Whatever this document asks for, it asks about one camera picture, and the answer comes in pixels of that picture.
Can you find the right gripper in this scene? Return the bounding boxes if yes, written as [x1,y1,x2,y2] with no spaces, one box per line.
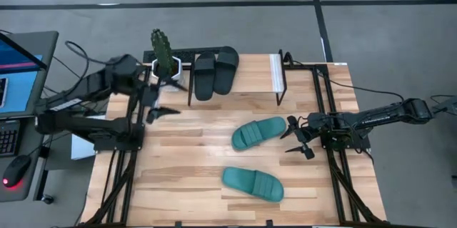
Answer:
[281,113,326,160]

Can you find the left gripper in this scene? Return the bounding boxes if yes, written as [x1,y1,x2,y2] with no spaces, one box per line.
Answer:
[137,77,189,124]

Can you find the teal rubber slide sandal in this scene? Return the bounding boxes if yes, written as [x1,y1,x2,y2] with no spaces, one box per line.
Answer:
[221,166,286,203]
[231,116,288,152]

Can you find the black rubber slide sandal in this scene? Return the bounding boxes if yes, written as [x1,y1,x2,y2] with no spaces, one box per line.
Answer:
[194,51,218,101]
[213,46,241,96]

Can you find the wooden shelf with black legs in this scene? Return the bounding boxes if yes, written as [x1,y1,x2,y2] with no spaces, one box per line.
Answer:
[187,53,288,107]

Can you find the green cactus plant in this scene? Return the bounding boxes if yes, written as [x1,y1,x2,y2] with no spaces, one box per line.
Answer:
[150,28,174,77]

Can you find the white box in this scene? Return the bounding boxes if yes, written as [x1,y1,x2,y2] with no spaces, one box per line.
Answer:
[70,133,98,161]

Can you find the grey laptop with blue screen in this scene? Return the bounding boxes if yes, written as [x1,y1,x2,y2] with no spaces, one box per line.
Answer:
[0,30,60,120]

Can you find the dark grey stand part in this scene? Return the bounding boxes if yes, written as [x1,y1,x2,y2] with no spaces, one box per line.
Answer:
[430,94,457,115]

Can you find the black keyboard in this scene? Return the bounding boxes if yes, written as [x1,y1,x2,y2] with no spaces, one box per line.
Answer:
[0,119,21,158]

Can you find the grey desk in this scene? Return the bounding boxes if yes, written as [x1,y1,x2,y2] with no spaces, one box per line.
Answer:
[0,113,49,203]

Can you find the black computer mouse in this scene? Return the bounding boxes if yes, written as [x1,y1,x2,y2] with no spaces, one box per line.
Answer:
[1,154,33,189]

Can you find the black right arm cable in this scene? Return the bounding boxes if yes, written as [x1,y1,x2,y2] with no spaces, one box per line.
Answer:
[283,51,407,103]

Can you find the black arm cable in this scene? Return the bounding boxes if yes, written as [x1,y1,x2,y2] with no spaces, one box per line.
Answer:
[283,51,407,103]
[64,40,121,68]

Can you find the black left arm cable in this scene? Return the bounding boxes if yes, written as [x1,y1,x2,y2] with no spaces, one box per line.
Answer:
[64,40,121,68]

